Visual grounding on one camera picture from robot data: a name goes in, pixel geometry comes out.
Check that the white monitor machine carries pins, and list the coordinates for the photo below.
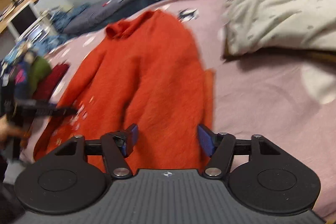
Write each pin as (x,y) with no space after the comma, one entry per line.
(28,23)

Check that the cream dotted cloth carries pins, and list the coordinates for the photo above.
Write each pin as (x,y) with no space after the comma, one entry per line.
(294,24)

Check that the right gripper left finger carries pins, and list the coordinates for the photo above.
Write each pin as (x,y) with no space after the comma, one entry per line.
(77,173)

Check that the pink dotted bed sheet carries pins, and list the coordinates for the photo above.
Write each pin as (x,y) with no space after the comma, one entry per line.
(284,94)

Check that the orange knit sweater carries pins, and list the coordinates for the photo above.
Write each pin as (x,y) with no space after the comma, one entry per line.
(147,72)

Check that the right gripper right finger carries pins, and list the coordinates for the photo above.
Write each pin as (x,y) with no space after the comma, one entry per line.
(259,174)

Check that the dark grey massage bed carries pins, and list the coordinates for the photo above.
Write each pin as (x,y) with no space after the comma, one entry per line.
(92,17)

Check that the pile of colourful clothes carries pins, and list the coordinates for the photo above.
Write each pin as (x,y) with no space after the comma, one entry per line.
(26,60)

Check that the dark red garment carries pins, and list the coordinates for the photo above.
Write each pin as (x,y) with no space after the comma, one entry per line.
(47,86)

